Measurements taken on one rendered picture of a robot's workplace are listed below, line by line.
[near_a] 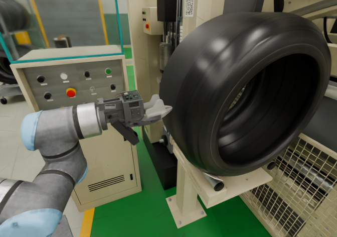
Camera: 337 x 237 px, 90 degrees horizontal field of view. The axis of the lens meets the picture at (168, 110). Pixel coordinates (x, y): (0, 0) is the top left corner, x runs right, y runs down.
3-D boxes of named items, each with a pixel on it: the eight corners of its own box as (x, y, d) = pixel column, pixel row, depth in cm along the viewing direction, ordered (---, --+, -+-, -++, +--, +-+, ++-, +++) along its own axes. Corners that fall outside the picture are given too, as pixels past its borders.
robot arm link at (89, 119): (86, 145, 43) (86, 125, 51) (106, 140, 45) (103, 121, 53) (75, 115, 39) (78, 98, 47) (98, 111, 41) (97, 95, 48)
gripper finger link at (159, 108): (176, 98, 49) (145, 104, 46) (176, 115, 52) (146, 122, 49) (172, 94, 51) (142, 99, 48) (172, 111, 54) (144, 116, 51)
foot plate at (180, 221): (165, 199, 156) (165, 197, 155) (191, 189, 165) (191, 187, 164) (177, 228, 135) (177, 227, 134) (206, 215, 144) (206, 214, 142)
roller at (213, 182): (185, 136, 96) (178, 139, 95) (184, 130, 93) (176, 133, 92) (224, 188, 68) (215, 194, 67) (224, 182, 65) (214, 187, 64)
